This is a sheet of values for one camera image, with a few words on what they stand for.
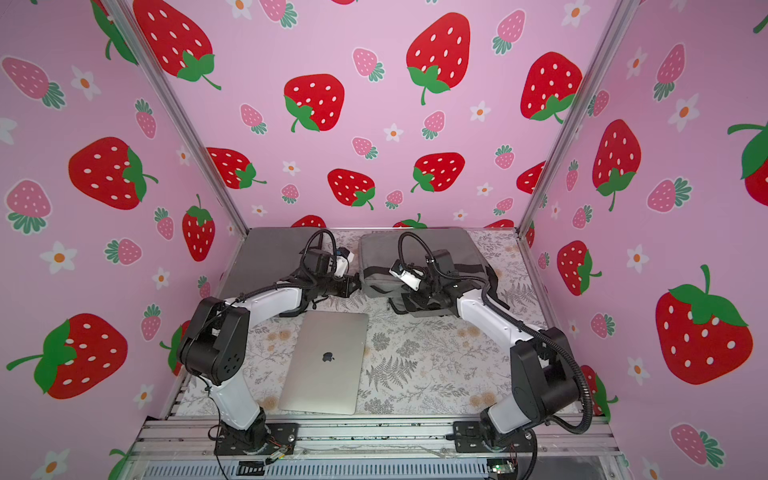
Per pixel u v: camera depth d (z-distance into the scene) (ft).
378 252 3.21
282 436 2.45
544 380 1.43
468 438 2.40
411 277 2.50
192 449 2.40
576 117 2.83
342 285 2.76
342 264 2.81
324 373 2.82
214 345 1.59
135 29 2.31
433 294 2.40
